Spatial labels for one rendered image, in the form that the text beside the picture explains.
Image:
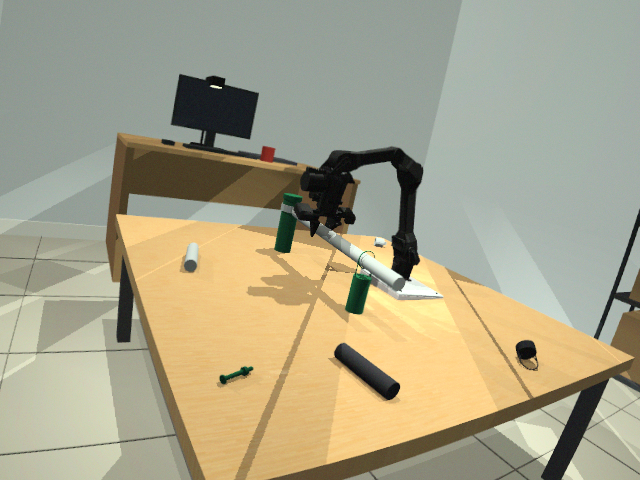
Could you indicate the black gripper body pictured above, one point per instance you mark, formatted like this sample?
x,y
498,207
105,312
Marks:
x,y
327,207

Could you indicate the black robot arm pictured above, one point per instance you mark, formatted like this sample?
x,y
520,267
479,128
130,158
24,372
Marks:
x,y
409,175

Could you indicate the dark green bolt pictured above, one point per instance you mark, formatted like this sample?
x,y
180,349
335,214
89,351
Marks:
x,y
243,371

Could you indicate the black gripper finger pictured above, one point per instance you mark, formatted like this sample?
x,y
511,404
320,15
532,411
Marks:
x,y
332,224
313,227

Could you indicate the grey metal cup with side tab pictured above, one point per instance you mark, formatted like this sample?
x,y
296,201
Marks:
x,y
288,209

